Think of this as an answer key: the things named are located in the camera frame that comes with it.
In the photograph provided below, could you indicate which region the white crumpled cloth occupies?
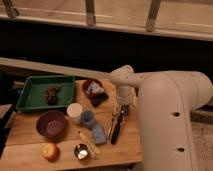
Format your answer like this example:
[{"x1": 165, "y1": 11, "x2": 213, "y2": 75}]
[{"x1": 87, "y1": 81, "x2": 104, "y2": 94}]

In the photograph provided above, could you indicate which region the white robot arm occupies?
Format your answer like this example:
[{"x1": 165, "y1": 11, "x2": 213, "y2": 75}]
[{"x1": 109, "y1": 65, "x2": 213, "y2": 171}]

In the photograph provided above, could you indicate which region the wooden spatula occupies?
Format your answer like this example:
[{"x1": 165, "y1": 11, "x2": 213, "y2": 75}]
[{"x1": 78, "y1": 131, "x2": 100, "y2": 158}]

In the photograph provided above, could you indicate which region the white plastic cup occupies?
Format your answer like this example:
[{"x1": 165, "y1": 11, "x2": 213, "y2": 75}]
[{"x1": 67, "y1": 103, "x2": 83, "y2": 123}]

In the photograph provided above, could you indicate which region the blue plastic cup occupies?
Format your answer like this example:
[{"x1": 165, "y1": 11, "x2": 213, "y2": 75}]
[{"x1": 81, "y1": 111, "x2": 95, "y2": 128}]

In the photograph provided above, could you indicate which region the red yellow apple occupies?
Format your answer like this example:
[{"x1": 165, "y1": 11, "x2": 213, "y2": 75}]
[{"x1": 42, "y1": 143, "x2": 59, "y2": 161}]

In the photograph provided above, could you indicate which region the purple bowl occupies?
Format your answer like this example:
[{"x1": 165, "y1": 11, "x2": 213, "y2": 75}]
[{"x1": 36, "y1": 110, "x2": 66, "y2": 138}]

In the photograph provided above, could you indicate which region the small metal cup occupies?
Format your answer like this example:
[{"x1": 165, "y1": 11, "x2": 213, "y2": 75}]
[{"x1": 74, "y1": 144, "x2": 89, "y2": 160}]

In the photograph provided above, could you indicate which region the dark grape bunch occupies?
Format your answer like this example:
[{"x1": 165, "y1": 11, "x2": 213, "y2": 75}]
[{"x1": 46, "y1": 87, "x2": 60, "y2": 105}]

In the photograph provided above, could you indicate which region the green plastic tray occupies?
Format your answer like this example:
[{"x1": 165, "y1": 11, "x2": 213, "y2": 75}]
[{"x1": 16, "y1": 75, "x2": 75, "y2": 113}]

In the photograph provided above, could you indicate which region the dark red bowl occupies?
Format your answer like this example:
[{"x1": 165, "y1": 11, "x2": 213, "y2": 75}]
[{"x1": 82, "y1": 79, "x2": 105, "y2": 98}]

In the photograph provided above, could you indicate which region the black square sponge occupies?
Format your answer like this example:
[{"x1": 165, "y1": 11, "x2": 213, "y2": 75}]
[{"x1": 91, "y1": 93, "x2": 108, "y2": 107}]

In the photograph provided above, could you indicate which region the blue sponge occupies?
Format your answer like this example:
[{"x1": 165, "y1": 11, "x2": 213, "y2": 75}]
[{"x1": 92, "y1": 124, "x2": 106, "y2": 145}]

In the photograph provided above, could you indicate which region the metal fork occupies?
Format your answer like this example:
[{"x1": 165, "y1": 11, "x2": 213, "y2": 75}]
[{"x1": 107, "y1": 112, "x2": 116, "y2": 140}]

